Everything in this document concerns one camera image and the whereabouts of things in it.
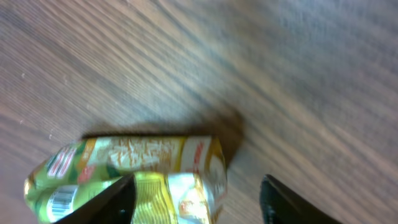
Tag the green yellow sachet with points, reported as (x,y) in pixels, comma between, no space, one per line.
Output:
(169,179)

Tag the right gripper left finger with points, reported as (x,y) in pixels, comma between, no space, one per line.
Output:
(114,205)

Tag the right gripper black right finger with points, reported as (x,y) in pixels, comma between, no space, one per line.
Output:
(281,205)

